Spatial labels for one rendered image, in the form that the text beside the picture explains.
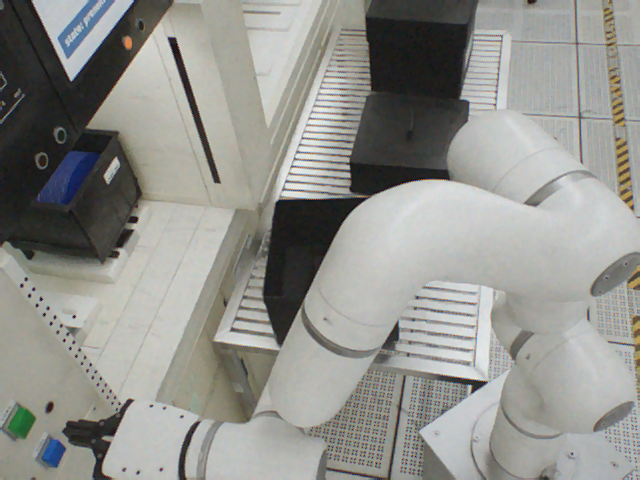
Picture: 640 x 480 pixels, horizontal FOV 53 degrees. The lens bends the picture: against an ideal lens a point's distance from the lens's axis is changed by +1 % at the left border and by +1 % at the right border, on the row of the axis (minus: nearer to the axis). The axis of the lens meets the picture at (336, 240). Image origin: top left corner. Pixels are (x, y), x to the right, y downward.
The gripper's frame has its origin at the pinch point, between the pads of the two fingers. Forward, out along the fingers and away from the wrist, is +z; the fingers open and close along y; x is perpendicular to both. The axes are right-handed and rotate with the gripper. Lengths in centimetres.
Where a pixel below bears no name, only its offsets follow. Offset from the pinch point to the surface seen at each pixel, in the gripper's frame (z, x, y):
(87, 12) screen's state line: 9, 32, 46
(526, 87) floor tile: -68, -120, 244
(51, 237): 37, -19, 44
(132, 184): 29, -21, 64
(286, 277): -5, -43, 59
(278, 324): -9, -37, 42
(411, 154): -30, -34, 95
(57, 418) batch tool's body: 9.6, -8.2, 4.3
